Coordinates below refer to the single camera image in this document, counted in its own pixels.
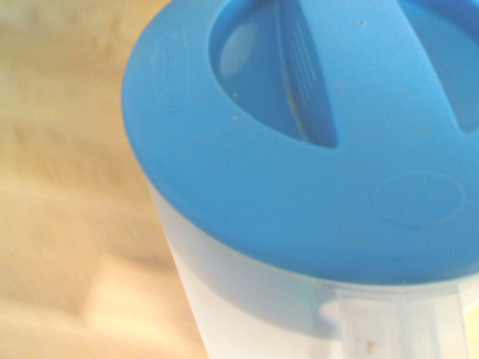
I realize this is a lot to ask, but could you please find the translucent pitcher with blue lid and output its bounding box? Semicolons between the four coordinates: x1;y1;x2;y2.
119;0;479;359

